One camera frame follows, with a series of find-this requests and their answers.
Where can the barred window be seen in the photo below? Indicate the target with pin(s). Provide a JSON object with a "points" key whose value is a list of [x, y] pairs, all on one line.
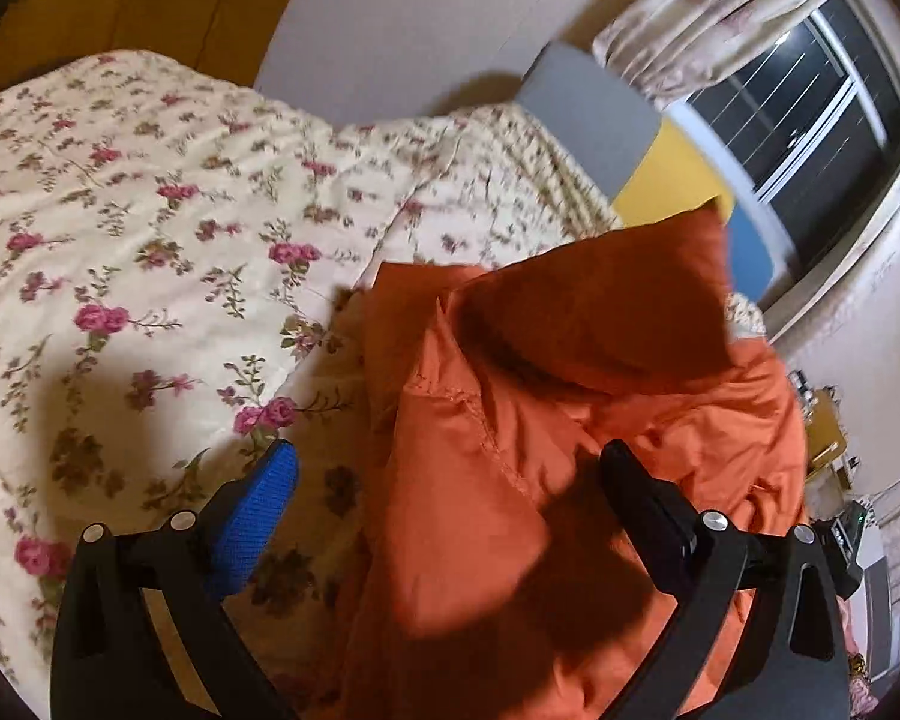
{"points": [[817, 90]]}

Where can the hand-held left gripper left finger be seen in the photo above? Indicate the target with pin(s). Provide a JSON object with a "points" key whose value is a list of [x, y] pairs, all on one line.
{"points": [[262, 510]]}

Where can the yellow wooden wardrobe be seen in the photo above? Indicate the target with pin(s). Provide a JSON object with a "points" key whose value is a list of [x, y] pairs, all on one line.
{"points": [[157, 0]]}

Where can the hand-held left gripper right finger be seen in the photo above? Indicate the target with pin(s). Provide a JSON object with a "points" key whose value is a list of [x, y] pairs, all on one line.
{"points": [[649, 510]]}

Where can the cluttered wooden side table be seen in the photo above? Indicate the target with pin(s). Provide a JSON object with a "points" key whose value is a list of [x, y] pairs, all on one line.
{"points": [[825, 435]]}

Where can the grey yellow blue headboard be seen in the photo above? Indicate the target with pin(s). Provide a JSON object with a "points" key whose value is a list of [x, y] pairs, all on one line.
{"points": [[675, 165]]}

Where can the orange puffer jacket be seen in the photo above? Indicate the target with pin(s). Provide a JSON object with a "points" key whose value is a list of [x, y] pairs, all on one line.
{"points": [[495, 465]]}

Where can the rose-print floral quilt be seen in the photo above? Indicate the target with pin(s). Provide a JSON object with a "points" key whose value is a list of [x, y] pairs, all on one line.
{"points": [[120, 240]]}

